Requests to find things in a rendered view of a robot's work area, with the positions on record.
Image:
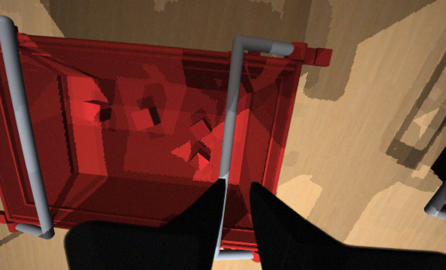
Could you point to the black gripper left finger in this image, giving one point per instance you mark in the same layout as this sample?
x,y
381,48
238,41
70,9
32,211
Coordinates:
x,y
187,242

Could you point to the red plastic tray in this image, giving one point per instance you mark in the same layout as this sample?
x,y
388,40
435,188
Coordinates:
x,y
109,170

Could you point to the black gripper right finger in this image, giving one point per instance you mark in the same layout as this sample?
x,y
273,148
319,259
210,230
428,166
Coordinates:
x,y
287,241

